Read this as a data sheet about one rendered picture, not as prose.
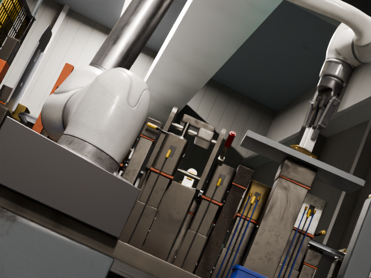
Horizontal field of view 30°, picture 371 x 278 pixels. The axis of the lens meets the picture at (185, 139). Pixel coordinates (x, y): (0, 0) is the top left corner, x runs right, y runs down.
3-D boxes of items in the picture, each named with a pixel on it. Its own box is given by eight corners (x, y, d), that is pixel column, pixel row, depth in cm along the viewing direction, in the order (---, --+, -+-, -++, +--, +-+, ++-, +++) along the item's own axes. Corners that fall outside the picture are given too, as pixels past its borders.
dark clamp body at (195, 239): (186, 287, 212) (234, 175, 221) (189, 286, 200) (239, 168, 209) (165, 277, 212) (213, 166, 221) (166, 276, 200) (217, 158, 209)
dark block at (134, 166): (106, 249, 210) (162, 128, 220) (105, 247, 204) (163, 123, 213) (91, 242, 211) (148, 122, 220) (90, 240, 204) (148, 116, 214)
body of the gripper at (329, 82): (349, 86, 209) (339, 112, 207) (332, 89, 216) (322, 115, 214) (332, 73, 206) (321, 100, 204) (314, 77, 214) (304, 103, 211)
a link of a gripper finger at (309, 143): (317, 132, 207) (319, 132, 206) (309, 152, 205) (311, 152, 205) (310, 127, 206) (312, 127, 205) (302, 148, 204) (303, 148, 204)
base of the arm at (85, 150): (128, 190, 152) (140, 168, 154) (40, 144, 153) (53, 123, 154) (127, 204, 170) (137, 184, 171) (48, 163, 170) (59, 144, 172)
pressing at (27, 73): (11, 116, 244) (53, 35, 252) (5, 107, 233) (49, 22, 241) (10, 116, 244) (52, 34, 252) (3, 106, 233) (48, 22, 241)
